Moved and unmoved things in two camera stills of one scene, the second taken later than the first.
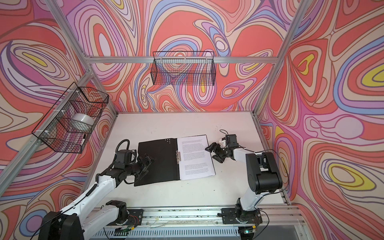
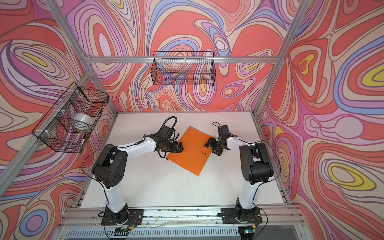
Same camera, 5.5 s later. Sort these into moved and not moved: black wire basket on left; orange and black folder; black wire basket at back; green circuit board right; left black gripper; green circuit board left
Moved: orange and black folder; left black gripper
Not moved: green circuit board right; green circuit board left; black wire basket at back; black wire basket on left
